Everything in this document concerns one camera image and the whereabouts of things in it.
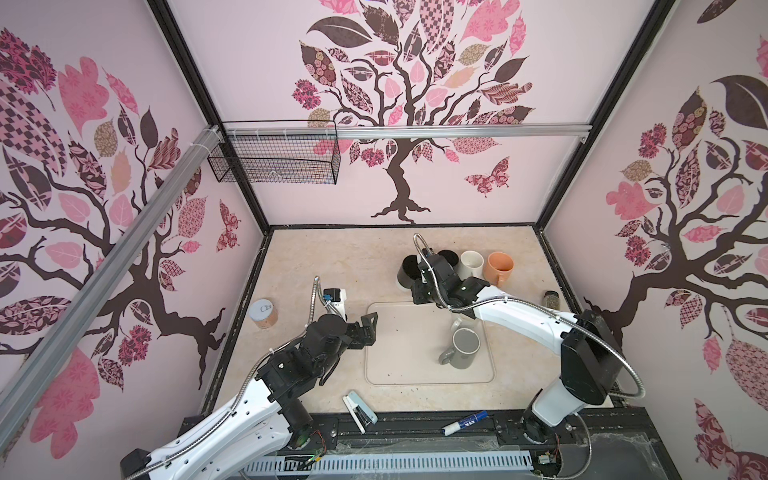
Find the white ribbed-bottom mug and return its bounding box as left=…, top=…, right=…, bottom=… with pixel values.
left=457, top=250, right=485, bottom=280

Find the peach orange mug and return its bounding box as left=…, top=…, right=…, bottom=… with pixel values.
left=483, top=252, right=515, bottom=286

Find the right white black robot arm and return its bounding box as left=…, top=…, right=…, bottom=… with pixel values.
left=411, top=233, right=646, bottom=444

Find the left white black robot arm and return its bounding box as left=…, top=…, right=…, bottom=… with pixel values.
left=120, top=285, right=378, bottom=479

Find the cream beige mug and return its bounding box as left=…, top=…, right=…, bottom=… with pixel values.
left=451, top=317, right=476, bottom=332

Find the grey mug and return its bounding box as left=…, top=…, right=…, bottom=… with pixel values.
left=438, top=327, right=481, bottom=370

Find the translucent plastic tray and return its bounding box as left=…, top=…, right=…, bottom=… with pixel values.
left=365, top=302, right=495, bottom=386

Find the white teal stapler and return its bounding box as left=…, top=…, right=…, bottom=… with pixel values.
left=342, top=391, right=378, bottom=434

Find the orange tin can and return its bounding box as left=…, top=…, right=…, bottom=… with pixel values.
left=247, top=299, right=278, bottom=329

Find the glass spice jar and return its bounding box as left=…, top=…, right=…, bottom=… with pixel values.
left=542, top=290, right=561, bottom=311

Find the blue white marker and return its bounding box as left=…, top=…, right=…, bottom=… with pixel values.
left=442, top=410, right=488, bottom=437

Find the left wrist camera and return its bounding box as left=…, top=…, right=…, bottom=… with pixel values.
left=322, top=288, right=347, bottom=320

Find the horizontal aluminium rail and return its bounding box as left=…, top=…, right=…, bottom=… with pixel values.
left=225, top=122, right=592, bottom=140

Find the white slotted cable duct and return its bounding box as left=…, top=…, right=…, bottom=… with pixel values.
left=242, top=451, right=534, bottom=478

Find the black wire basket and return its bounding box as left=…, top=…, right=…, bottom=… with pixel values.
left=208, top=120, right=341, bottom=185

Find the black base frame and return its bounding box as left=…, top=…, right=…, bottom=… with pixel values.
left=160, top=407, right=682, bottom=480

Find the diagonal aluminium rail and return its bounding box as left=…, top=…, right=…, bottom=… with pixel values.
left=1, top=125, right=222, bottom=448

